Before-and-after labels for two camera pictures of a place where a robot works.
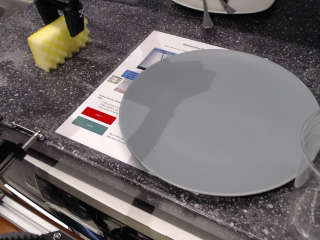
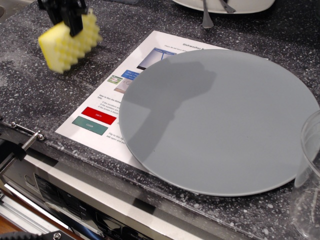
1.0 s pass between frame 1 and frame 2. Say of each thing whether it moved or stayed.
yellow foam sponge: moved
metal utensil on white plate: stayed
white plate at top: stayed
